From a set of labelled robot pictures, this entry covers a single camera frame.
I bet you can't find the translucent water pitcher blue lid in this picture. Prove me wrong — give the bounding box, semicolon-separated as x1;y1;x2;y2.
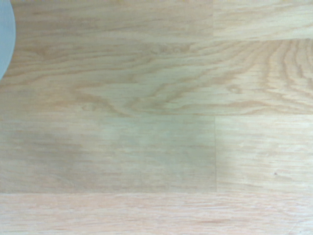
0;0;17;81

